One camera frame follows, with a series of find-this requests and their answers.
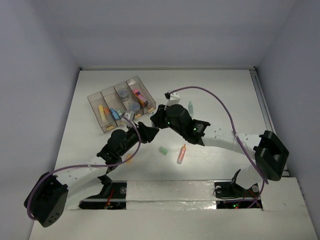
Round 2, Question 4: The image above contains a green highlighter with tip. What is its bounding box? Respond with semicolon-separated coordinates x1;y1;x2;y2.
188;101;194;118

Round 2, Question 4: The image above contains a green highlighter cap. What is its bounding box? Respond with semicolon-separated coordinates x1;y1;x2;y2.
159;147;168;156

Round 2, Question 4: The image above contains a clear paperclip jar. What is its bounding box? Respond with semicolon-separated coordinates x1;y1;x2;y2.
129;101;141;112
118;88;129;102

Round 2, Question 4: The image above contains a pink capped pen tube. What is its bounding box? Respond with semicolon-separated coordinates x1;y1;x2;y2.
132;89;149;107

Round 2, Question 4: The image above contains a green capped highlighter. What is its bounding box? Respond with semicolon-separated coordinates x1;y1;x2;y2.
115;108;123;117

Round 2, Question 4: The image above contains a yellow highlighter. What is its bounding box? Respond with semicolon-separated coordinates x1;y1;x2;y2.
98;104;107;125

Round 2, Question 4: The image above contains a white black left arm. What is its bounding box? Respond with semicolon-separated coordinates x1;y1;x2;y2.
23;121;159;228

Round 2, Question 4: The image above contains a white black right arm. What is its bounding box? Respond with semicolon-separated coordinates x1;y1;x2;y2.
150;104;289;196

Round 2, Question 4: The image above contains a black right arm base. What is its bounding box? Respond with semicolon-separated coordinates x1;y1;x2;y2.
213;169;260;200

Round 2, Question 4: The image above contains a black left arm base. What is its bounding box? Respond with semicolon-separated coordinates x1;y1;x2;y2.
80;175;127;204

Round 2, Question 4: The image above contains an orange yellow highlighter cap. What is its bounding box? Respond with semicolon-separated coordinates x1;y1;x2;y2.
126;154;132;164

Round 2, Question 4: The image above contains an orange highlighter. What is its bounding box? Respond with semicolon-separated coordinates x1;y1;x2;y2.
177;144;187;165

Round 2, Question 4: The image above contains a smoky clear drawer organizer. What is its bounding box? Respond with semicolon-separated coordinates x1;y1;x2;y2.
87;76;157;133

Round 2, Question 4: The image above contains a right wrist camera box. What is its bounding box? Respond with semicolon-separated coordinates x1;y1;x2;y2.
164;92;181;107

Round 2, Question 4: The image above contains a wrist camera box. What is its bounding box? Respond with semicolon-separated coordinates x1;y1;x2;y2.
164;92;181;107
121;111;136;121

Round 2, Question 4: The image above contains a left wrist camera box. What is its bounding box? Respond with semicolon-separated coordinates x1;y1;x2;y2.
121;111;136;121

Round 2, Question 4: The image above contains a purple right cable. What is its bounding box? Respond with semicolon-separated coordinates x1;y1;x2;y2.
169;86;270;208

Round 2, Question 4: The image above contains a purple cable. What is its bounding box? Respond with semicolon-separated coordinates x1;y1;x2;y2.
169;86;270;208
26;117;141;221

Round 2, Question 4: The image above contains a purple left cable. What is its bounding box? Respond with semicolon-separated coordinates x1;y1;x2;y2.
26;117;141;221

